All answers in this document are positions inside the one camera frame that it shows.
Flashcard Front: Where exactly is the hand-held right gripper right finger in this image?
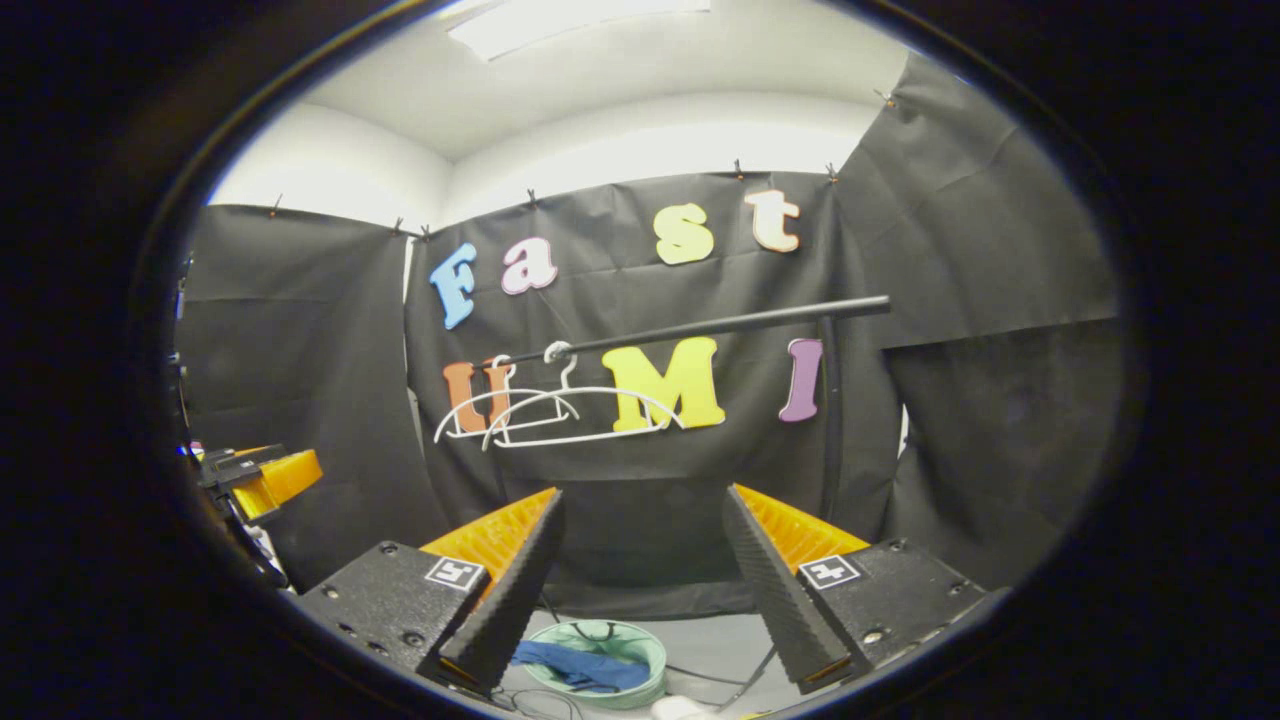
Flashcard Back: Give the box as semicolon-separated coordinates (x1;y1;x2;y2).
721;483;988;698

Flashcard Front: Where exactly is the green laundry hamper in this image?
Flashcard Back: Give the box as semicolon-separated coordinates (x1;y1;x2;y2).
522;618;669;711

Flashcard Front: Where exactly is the black clothes rack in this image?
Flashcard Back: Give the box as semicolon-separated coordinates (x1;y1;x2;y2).
497;295;893;526

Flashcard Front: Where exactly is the blue corduroy jacket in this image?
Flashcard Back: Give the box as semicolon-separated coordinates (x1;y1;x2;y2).
510;640;653;696

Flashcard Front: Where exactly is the white plastic clothes hanger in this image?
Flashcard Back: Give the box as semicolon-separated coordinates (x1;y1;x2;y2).
433;355;581;444
482;342;686;451

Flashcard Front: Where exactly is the black backdrop cloth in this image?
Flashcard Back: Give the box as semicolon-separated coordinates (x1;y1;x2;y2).
175;50;1126;621

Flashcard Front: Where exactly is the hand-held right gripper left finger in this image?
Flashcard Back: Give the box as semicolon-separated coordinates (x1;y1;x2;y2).
296;486;567;697

